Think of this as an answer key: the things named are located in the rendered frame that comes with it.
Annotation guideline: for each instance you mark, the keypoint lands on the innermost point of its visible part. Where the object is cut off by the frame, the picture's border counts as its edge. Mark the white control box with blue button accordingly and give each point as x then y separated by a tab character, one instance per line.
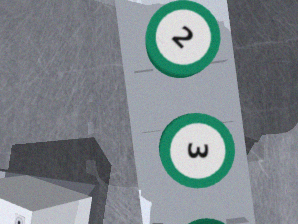
31	199

